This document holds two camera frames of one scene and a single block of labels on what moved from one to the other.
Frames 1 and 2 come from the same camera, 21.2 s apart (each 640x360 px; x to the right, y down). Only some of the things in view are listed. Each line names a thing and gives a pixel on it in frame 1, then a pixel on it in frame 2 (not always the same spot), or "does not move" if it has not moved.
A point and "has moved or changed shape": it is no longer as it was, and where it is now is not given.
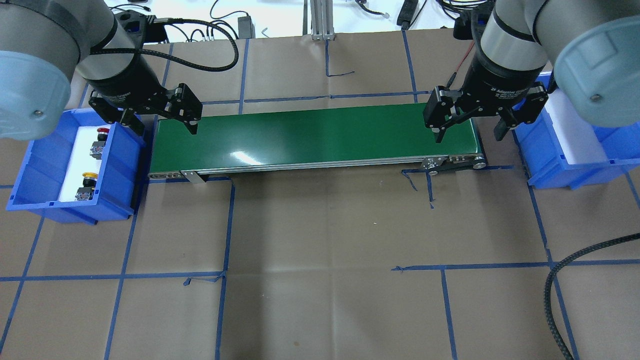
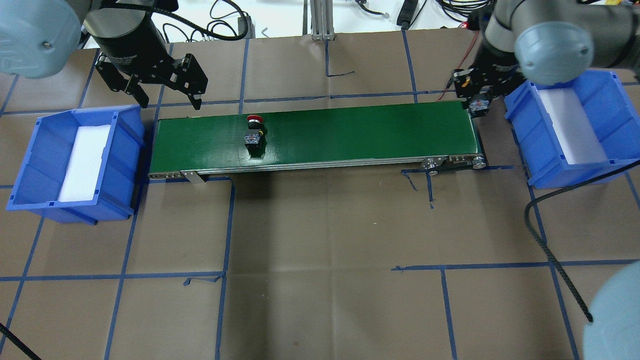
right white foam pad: [577, 138] does not move
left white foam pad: [80, 162] does not move
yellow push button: [86, 192] has moved or changed shape
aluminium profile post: [322, 21] does not move
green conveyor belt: [382, 139] does not move
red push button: [97, 148] -> [255, 138]
